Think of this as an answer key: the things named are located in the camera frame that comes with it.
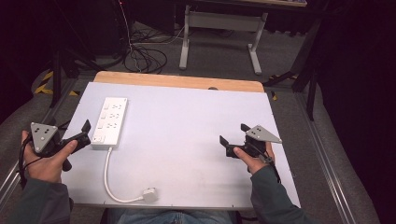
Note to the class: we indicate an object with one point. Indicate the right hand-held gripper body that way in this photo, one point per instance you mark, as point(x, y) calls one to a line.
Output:
point(260, 137)

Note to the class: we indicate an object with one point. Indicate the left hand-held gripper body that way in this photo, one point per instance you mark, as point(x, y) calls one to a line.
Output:
point(43, 135)

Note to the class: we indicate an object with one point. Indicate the white power strip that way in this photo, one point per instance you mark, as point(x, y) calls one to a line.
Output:
point(109, 123)

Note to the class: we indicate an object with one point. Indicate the white plug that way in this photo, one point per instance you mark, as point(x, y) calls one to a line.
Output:
point(150, 194)

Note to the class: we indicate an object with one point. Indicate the person's right hand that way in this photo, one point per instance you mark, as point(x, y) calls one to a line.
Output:
point(253, 161)

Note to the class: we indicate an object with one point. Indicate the person's left hand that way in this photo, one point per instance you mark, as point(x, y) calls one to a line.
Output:
point(46, 168)

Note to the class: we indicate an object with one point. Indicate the yellow black floor tape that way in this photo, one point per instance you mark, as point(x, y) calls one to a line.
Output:
point(46, 85)

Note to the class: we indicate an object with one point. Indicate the black metal stand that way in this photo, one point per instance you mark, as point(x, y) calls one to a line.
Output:
point(57, 74)
point(311, 81)

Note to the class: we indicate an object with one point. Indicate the person's legs in jeans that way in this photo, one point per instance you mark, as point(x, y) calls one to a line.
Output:
point(174, 216)

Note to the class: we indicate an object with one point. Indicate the aluminium floor rail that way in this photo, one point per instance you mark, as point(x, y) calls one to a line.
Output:
point(327, 161)
point(18, 174)

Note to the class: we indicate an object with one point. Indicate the grey metal desk frame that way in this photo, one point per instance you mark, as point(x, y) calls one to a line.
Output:
point(222, 20)

